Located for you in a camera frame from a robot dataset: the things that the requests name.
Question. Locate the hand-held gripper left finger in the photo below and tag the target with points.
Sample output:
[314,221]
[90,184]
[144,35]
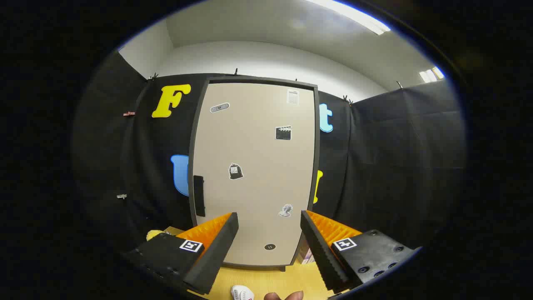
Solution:
[216,258]

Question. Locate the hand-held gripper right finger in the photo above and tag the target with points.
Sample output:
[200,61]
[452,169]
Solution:
[320,254]

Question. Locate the white shoe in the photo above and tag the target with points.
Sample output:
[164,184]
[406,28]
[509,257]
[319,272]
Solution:
[241,293]

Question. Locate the dark grey shoe cabinet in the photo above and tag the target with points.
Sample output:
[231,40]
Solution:
[317,146]

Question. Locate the yellow plush toy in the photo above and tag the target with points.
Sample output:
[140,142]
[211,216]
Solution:
[154,234]

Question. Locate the black backdrop cloth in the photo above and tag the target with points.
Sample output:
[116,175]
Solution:
[395,166]

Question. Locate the small ceiling light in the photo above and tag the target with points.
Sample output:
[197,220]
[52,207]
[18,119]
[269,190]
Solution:
[431,75]

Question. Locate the long ceiling light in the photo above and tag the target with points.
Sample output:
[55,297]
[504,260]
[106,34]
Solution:
[354,16]

